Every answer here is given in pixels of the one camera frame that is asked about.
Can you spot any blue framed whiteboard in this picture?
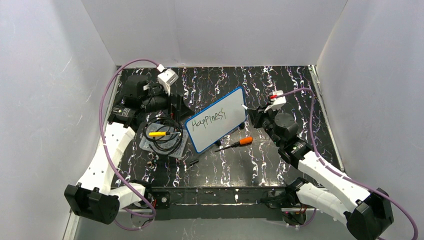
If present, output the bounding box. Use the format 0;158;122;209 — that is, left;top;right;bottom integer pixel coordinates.
184;86;247;153

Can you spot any black marker cap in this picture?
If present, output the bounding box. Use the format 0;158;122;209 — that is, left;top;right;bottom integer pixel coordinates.
189;159;199;166

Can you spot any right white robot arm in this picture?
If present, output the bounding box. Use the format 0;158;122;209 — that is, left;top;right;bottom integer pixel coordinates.
246;106;394;240

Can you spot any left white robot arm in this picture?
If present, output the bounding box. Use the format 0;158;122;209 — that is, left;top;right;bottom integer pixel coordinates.
64;69;194;225

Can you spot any clear plastic box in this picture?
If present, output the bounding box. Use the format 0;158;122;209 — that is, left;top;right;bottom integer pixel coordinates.
138;122;189;159

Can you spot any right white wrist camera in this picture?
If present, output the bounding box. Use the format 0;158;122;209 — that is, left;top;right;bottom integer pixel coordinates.
264;90;287;113

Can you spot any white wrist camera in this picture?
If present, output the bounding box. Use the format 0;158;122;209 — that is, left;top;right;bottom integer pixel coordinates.
157;68;179;96
264;90;287;113

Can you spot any orange handled screwdriver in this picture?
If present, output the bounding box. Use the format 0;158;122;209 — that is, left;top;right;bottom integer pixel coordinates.
215;136;254;152

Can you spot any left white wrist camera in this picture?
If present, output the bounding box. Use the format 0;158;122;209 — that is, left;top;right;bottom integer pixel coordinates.
157;68;179;96

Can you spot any coiled black cable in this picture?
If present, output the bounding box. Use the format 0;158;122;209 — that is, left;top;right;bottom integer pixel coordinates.
142;117;184;156

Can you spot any yellow handled screwdriver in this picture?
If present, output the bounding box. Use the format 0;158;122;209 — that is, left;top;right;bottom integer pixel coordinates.
148;131;180;138

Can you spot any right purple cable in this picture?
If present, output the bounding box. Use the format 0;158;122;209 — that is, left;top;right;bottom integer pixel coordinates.
269;87;419;240

